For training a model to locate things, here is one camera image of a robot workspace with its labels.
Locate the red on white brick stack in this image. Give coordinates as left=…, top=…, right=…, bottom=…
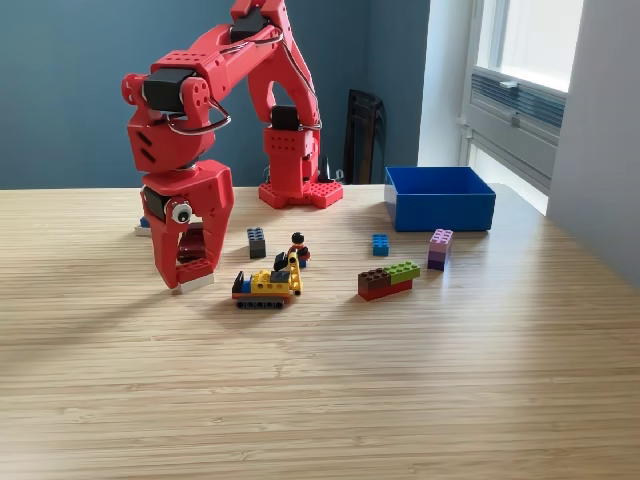
left=172, top=258, right=216, bottom=295

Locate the small yellow toy digger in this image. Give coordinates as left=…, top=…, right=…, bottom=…
left=231, top=251, right=304, bottom=311

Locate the pink and purple brick stack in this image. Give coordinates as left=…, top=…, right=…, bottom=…
left=427, top=228, right=455, bottom=273

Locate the blue plastic bin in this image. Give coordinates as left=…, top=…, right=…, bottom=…
left=383, top=165, right=497, bottom=233

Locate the dark red toy car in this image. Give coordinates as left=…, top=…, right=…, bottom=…
left=176, top=227, right=206, bottom=264

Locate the dark grey brick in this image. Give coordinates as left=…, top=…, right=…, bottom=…
left=246, top=226, right=268, bottom=260

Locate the toy figure with red shirt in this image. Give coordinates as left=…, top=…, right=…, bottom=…
left=286, top=231, right=312, bottom=270

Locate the black chair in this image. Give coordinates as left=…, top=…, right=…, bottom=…
left=342, top=88, right=389, bottom=185

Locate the brown green red brick stack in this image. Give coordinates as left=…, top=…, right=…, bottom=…
left=357, top=260, right=422, bottom=303

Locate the grey window vent unit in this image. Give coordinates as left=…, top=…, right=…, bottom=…
left=467, top=69, right=567, bottom=189

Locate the white window frame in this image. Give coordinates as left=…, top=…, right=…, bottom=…
left=469, top=0, right=585, bottom=94

